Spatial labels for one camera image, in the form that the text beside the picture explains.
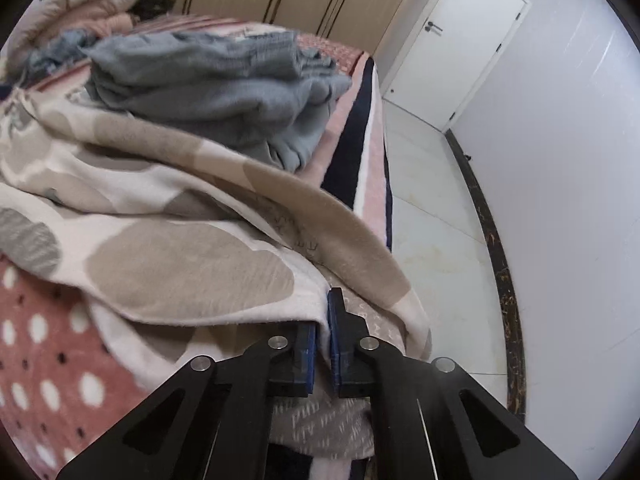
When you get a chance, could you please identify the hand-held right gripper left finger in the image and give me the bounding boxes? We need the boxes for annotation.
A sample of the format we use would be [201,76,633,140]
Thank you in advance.
[55,322,317,480]

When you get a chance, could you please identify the black marble baseboard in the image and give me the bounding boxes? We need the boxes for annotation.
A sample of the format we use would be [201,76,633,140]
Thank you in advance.
[444,128,529,424]

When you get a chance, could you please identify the beige patterned blanket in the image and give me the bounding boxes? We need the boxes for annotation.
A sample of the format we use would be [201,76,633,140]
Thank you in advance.
[0,85,434,461]

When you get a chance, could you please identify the pink white-dotted blanket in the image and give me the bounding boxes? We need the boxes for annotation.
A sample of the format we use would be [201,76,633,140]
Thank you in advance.
[0,254,162,480]

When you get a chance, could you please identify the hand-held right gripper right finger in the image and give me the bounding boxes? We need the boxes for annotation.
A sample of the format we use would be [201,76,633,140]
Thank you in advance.
[327,287,581,480]

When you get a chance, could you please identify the white pink grey quilt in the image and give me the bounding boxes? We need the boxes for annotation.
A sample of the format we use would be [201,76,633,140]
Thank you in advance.
[4,0,151,63]

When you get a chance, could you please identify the grey folded pants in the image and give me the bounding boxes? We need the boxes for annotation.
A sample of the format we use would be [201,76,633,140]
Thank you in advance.
[82,30,354,171]

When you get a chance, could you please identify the white door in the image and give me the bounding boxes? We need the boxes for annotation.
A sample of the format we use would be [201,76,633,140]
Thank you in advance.
[379,0,532,134]

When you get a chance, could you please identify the bed with striped sheet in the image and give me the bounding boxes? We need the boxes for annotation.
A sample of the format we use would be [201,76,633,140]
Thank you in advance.
[15,12,397,252]

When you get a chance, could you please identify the blue-grey crumpled cloth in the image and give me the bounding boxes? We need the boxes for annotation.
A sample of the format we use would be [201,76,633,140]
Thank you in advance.
[24,27,101,82]

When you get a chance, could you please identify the black fuzzy item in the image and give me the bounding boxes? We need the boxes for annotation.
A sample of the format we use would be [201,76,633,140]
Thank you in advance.
[127,0,176,24]

